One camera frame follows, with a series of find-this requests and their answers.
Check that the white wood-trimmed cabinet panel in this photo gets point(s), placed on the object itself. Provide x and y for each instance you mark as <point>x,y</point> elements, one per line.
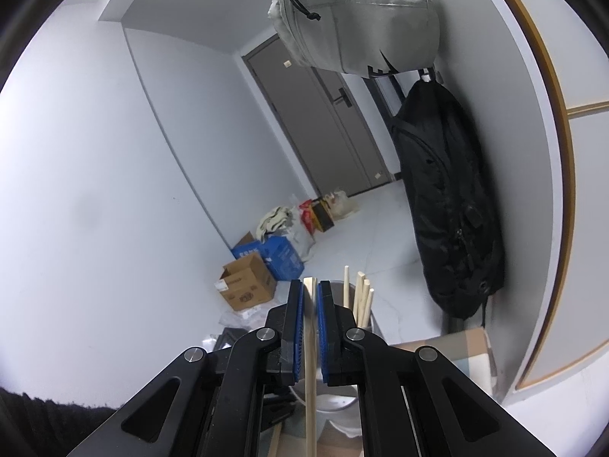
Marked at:
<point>585,200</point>

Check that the metal wall hook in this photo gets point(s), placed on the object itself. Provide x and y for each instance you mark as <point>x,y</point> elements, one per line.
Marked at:
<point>428,75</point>

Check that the black backpack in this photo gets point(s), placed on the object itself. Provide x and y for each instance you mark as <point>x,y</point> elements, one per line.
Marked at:
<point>447,200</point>

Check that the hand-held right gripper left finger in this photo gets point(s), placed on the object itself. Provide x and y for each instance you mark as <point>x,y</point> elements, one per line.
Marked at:
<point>298,338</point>

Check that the dark cloth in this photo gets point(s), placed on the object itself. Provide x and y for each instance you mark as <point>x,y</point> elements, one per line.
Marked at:
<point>33,423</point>

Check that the clear plastic bag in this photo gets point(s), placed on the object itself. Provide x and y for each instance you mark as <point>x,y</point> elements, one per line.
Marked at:
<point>302,243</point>

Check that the white shopping bag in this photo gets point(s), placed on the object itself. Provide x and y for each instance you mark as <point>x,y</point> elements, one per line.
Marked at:
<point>342,202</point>

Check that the grey backpack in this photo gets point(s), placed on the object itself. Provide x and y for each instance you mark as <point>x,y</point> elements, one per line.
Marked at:
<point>357,14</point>

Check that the white cloth bag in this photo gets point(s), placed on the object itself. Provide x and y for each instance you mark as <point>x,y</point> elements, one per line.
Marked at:
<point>276,219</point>

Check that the cardboard box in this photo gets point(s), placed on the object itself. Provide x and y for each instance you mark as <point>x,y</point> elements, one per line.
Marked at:
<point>247,285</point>

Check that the light wooden chopstick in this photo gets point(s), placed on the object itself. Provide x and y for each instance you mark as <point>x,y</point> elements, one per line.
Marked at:
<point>368,304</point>
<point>276,440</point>
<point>347,285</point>
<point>361,295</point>
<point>311,404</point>

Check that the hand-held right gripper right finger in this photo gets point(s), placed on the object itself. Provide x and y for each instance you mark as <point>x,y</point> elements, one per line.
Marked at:
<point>323,338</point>

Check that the grey white plastic parcel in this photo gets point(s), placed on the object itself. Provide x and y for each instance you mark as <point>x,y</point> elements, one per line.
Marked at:
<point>238,318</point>

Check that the dark metal door frame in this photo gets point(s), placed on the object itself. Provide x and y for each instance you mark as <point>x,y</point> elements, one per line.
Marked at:
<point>383,97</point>

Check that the blue box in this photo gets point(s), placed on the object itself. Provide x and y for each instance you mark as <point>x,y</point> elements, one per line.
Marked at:
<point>280,254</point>

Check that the grey door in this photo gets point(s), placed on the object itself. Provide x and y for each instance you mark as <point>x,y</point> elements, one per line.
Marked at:
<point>319,123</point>

